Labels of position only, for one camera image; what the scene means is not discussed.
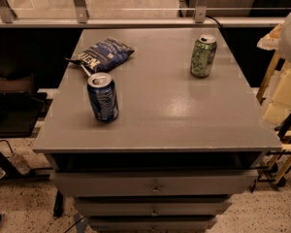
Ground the green soda can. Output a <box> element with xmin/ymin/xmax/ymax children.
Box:
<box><xmin>190</xmin><ymin>34</ymin><xmax>217</xmax><ymax>78</ymax></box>

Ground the blue chip bag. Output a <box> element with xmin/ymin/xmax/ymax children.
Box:
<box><xmin>68</xmin><ymin>38</ymin><xmax>134</xmax><ymax>74</ymax></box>

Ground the middle grey drawer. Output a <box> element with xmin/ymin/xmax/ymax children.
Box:
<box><xmin>75</xmin><ymin>198</ymin><xmax>232</xmax><ymax>216</ymax></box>

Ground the black chair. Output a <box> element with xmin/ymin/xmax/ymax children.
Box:
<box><xmin>0</xmin><ymin>76</ymin><xmax>47</xmax><ymax>180</ymax></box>

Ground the grey drawer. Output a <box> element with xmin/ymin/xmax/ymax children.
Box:
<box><xmin>75</xmin><ymin>198</ymin><xmax>232</xmax><ymax>216</ymax></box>
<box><xmin>50</xmin><ymin>170</ymin><xmax>257</xmax><ymax>197</ymax></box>
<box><xmin>89</xmin><ymin>216</ymin><xmax>216</xmax><ymax>232</ymax></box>

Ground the blue soda can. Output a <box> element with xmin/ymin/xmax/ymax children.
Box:
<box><xmin>87</xmin><ymin>72</ymin><xmax>118</xmax><ymax>122</ymax></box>

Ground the grey drawer cabinet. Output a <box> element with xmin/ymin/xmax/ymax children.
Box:
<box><xmin>32</xmin><ymin>27</ymin><xmax>283</xmax><ymax>233</ymax></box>

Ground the clear plastic bottle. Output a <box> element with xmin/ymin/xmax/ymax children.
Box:
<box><xmin>10</xmin><ymin>153</ymin><xmax>30</xmax><ymax>176</ymax></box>

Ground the black cable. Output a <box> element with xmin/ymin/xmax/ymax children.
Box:
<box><xmin>206</xmin><ymin>15</ymin><xmax>227</xmax><ymax>34</ymax></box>

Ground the bottom grey drawer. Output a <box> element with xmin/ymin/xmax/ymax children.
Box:
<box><xmin>89</xmin><ymin>216</ymin><xmax>216</xmax><ymax>232</ymax></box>

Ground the top grey drawer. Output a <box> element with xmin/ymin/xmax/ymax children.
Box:
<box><xmin>50</xmin><ymin>170</ymin><xmax>257</xmax><ymax>197</ymax></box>

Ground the metal window rail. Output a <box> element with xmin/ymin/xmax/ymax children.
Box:
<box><xmin>0</xmin><ymin>0</ymin><xmax>284</xmax><ymax>29</ymax></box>

